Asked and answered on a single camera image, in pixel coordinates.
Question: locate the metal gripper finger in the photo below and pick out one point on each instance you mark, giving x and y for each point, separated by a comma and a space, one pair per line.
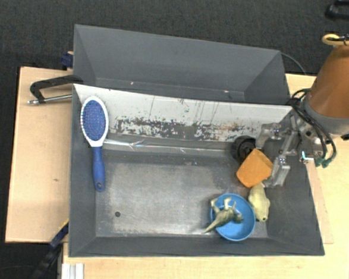
280, 173
269, 132

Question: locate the orange plastic cup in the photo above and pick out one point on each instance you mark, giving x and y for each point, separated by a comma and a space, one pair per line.
253, 169

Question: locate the black round cap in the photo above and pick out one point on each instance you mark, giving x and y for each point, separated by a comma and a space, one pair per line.
241, 149

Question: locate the pale yellow toy frog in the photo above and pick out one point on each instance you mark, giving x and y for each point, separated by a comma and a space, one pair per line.
260, 203

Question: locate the blue plastic bowl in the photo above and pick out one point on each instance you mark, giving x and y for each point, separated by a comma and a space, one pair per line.
238, 228

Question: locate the green toy dinosaur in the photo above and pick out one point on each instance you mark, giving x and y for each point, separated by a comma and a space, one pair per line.
224, 217

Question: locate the grey metal bin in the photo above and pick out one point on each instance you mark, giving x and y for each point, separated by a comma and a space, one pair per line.
165, 189

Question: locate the blue and white hairbrush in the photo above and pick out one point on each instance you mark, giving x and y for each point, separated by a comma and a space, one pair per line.
94, 121

